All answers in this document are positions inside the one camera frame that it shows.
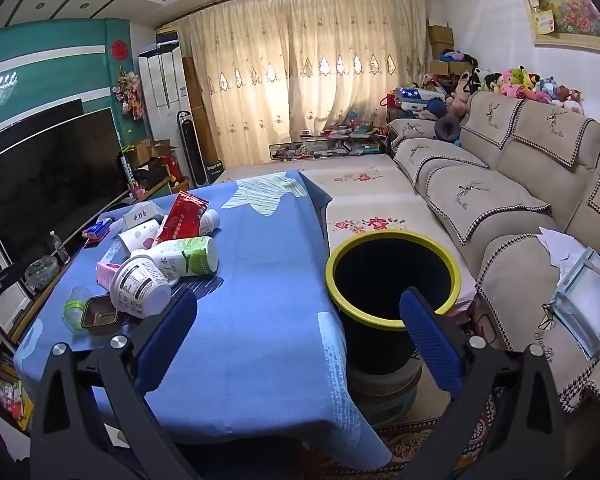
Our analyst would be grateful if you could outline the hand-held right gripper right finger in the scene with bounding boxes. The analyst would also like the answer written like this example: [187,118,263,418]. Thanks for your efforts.
[399,287,568,480]

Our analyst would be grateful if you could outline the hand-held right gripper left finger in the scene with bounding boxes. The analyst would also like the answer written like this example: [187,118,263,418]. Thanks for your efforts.
[30,289,201,480]

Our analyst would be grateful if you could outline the white black-print yogurt cup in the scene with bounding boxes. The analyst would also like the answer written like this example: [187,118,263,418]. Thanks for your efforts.
[110,254,173,318]

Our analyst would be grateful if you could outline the metal tin can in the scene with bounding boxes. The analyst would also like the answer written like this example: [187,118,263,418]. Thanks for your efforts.
[80,295,121,335]

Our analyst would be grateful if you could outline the black yellow-rimmed trash bin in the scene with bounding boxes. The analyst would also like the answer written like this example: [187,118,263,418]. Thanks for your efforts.
[325,230,463,376]

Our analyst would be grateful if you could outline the clear green-rimmed plastic cup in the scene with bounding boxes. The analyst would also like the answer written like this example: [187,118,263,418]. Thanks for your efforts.
[64,286,93,332]

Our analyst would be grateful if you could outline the green and white carton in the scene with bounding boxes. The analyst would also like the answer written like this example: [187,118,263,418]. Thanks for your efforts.
[130,236,220,278]

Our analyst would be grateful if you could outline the pink carton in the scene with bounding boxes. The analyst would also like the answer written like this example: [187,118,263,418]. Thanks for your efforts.
[96,247,126,291]

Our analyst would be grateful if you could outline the flower-print paper cup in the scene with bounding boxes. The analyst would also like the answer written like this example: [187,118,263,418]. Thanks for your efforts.
[117,219,162,256]

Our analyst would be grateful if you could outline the white pill bottle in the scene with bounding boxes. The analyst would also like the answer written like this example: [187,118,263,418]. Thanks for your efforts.
[197,208,221,236]

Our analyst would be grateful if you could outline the red snack packet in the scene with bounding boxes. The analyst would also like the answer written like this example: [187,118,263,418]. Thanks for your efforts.
[155,191,210,243]

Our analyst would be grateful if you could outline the white box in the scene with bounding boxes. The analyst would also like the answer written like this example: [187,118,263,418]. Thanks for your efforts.
[122,201,160,228]

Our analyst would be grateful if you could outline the white drawer cabinet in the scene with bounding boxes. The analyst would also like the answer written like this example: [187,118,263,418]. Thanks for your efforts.
[0,210,33,336]

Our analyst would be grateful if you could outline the clear water bottle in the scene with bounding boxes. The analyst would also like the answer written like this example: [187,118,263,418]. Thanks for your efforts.
[47,231,72,266]

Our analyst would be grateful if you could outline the round stool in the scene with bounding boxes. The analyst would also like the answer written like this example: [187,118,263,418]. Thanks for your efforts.
[352,355,423,428]

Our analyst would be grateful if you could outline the blue star-print tablecloth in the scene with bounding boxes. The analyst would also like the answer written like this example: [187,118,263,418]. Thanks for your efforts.
[12,170,393,468]

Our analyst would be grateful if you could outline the pile of colourful packets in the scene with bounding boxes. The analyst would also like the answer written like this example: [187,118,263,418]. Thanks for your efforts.
[0,350,33,431]

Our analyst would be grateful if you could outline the patterned rug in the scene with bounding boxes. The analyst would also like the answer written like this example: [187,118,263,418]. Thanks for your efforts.
[310,390,511,480]

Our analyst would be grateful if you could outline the large black television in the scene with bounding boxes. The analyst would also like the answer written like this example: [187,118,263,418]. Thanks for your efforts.
[0,107,131,266]

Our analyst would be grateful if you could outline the blue card box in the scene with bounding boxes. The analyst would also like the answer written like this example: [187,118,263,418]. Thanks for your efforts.
[82,219,116,242]

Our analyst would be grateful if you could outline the small black screen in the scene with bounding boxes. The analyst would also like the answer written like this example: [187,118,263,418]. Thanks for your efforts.
[0,99,86,158]

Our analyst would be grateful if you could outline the beige sofa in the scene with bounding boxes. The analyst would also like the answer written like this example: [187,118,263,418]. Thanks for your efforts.
[385,91,600,426]

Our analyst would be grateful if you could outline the white papers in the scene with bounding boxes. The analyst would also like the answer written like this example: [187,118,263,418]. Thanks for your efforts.
[537,226,588,268]

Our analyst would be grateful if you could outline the floral cream mat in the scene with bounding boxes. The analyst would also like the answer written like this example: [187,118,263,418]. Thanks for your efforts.
[212,152,476,321]

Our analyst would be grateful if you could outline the red container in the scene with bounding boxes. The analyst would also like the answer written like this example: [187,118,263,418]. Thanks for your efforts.
[160,156,183,183]

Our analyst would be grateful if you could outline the open cardboard box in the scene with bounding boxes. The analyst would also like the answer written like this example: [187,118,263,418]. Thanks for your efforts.
[130,139,178,166]

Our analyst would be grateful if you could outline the black tower fan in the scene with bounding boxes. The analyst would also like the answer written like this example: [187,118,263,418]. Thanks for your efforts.
[176,109,208,187]

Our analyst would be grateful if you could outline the dark neck pillow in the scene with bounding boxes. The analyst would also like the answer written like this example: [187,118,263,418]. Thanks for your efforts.
[432,114,462,142]

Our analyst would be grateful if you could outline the glass coffee table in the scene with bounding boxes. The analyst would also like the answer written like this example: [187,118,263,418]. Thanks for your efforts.
[269,132,388,162]

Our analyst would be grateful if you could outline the hanging flower decoration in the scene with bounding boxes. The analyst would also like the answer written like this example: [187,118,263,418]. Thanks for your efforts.
[112,67,146,121]

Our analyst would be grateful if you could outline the tall brown cardboard box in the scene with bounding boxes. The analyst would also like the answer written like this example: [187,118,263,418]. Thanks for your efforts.
[181,56,221,166]

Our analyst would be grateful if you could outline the white standing air conditioner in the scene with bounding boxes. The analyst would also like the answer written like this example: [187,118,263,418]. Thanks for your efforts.
[137,42,188,161]

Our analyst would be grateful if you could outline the star-print bag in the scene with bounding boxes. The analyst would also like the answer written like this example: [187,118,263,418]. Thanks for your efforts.
[395,86,438,111]

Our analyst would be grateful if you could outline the pile of plush toys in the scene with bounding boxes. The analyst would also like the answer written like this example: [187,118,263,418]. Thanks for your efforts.
[445,65,586,116]

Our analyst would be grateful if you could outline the cream curtains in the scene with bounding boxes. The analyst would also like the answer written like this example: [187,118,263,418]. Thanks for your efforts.
[175,0,431,168]

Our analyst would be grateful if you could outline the stack of cardboard boxes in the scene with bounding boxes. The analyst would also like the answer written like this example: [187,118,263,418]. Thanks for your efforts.
[427,25,473,78]

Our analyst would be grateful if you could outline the yellow card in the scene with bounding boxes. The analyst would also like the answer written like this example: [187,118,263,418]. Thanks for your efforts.
[532,9,556,36]

